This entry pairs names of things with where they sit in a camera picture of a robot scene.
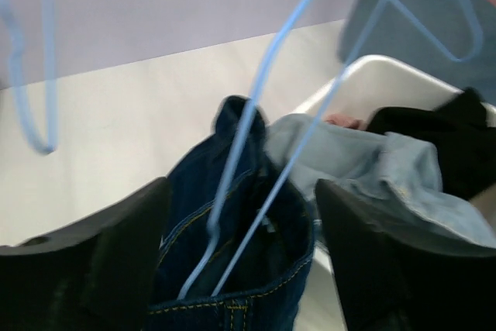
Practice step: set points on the blue hanger of light denim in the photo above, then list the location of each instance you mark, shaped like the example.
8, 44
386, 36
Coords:
420, 30

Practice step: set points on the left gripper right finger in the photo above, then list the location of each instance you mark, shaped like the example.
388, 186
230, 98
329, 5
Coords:
391, 275

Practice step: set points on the pink skirt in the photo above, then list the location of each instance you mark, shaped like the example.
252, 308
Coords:
345, 121

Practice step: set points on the light blue denim skirt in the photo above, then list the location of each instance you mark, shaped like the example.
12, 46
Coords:
397, 174

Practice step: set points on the white plastic basket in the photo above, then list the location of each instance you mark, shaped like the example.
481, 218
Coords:
373, 82

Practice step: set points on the black skirt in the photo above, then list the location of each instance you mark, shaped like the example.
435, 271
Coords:
459, 130

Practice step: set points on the light blue wire hanger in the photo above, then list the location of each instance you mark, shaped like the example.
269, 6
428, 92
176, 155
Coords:
28, 43

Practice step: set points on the dark blue denim skirt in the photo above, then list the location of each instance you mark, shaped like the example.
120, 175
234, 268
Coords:
264, 288

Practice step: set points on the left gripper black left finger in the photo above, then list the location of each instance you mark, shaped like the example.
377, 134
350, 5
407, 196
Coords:
95, 274

